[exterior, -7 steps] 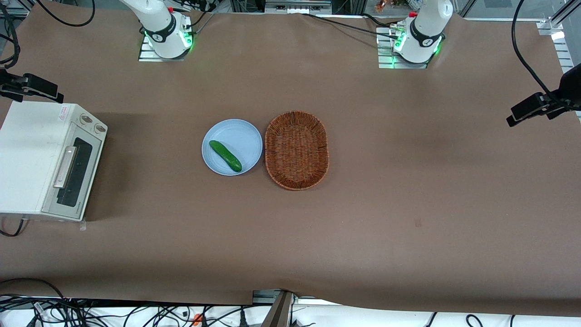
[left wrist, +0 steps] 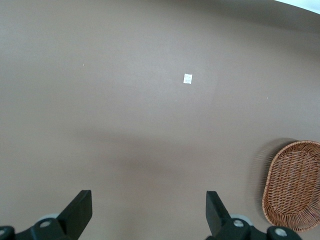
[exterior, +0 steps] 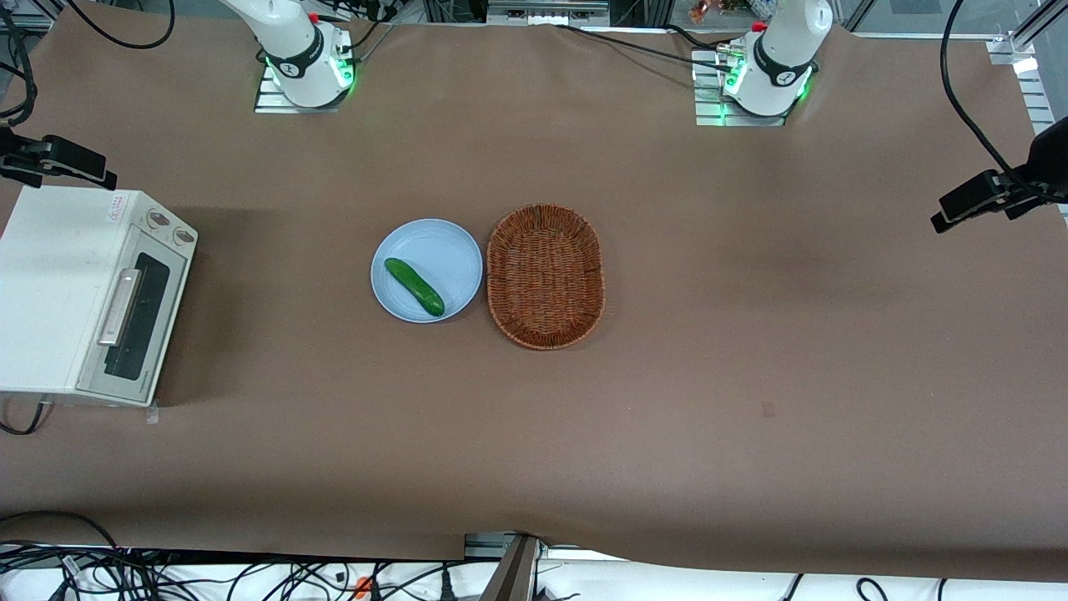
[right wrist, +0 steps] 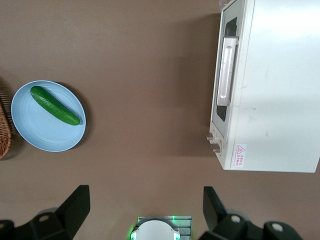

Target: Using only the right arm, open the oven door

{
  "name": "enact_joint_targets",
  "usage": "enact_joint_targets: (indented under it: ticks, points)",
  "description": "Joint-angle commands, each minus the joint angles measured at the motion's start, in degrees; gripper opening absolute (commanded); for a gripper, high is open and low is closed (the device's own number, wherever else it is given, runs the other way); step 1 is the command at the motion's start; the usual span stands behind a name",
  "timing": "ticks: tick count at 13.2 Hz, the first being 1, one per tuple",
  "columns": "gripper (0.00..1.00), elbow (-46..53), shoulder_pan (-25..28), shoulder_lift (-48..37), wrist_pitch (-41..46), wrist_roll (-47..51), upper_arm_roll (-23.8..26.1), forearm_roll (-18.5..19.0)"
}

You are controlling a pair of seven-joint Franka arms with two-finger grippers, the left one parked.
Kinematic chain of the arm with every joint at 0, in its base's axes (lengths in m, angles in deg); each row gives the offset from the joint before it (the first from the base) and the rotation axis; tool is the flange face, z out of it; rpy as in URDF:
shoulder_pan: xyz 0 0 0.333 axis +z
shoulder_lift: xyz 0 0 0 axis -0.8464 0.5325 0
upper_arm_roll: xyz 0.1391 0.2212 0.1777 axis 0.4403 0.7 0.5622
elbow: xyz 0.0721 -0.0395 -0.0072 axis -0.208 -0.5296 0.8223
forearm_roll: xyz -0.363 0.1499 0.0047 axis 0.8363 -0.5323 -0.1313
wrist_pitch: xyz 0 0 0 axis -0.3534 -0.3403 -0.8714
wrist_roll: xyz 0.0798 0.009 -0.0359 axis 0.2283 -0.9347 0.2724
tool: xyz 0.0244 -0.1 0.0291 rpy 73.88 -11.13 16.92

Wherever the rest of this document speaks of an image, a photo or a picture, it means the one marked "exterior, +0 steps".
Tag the red white warning sticker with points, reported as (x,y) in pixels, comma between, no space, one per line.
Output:
(113,207)

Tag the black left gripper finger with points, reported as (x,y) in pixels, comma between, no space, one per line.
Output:
(972,200)
(1025,207)

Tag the white toaster oven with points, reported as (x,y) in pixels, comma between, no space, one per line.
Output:
(50,284)

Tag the clear tape strip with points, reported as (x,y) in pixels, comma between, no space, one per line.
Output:
(152,412)

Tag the dark aluminium frame post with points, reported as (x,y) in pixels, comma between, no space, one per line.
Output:
(513,572)

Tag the brown paper table cover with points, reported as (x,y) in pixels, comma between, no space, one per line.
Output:
(751,351)

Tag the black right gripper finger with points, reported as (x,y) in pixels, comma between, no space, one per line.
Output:
(75,160)

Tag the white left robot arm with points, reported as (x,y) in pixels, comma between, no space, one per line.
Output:
(784,50)

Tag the brown oval wicker basket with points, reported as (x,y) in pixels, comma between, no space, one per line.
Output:
(544,275)

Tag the round oven knob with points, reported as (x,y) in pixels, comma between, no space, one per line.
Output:
(157,219)
(183,236)

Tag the toaster oven glass door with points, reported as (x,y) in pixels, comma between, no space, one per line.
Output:
(138,325)

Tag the silver aluminium frame rail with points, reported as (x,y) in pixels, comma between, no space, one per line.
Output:
(1039,92)

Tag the green cucumber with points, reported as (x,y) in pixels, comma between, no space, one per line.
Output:
(415,286)

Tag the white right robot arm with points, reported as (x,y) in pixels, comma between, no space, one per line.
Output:
(294,42)

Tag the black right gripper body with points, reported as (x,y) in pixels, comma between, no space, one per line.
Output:
(33,153)

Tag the light blue round plate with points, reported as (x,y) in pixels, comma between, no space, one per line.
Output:
(438,250)

